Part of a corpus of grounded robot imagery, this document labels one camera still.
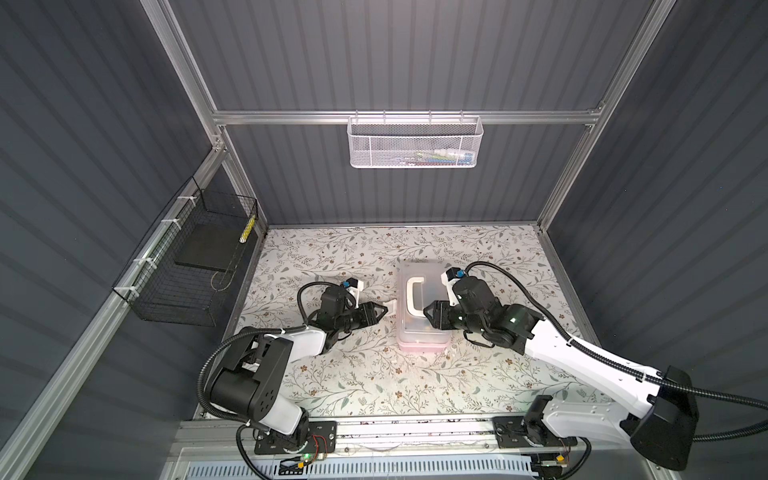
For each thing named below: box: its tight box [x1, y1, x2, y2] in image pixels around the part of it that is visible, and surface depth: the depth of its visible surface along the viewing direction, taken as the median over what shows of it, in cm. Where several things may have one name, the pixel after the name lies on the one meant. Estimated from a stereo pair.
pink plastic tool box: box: [396, 260, 451, 353], surface depth 86 cm
